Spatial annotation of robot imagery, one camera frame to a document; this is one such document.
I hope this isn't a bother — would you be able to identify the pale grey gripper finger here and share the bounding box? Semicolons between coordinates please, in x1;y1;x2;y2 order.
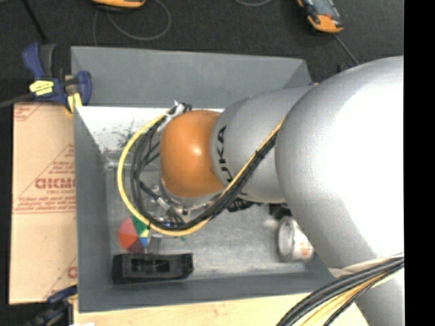
149;233;164;254

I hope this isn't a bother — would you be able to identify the black rectangular plastic tool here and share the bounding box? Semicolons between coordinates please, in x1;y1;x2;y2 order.
111;252;195;285

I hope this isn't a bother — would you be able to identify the multicolour ball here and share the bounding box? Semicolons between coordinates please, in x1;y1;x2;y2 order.
117;215;152;255

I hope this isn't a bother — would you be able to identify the brown cardboard board red print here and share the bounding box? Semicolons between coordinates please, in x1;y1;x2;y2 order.
7;101;79;306

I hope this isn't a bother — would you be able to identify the white cup with orange print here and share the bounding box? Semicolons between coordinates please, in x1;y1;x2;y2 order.
275;215;315;263

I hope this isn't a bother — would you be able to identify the grey metal bin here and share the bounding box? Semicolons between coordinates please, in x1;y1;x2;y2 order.
70;46;336;312

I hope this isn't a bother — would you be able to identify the black cylinder on white bracket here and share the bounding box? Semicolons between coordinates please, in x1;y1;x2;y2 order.
226;198;256;214

